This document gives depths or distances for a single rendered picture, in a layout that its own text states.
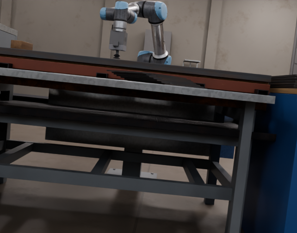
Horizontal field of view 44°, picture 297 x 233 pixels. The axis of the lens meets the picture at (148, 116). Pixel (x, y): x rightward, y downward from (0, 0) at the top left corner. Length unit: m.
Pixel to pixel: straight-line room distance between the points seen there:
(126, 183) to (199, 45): 9.28
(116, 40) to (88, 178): 0.79
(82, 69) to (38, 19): 9.89
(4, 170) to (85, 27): 9.49
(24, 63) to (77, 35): 9.42
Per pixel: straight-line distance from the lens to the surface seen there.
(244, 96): 1.45
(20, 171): 1.89
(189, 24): 10.97
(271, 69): 11.21
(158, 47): 2.71
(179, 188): 1.82
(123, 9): 2.15
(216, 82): 1.76
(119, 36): 2.13
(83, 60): 1.76
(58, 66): 1.78
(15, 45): 1.99
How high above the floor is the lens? 0.74
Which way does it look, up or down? 5 degrees down
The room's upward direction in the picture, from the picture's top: 6 degrees clockwise
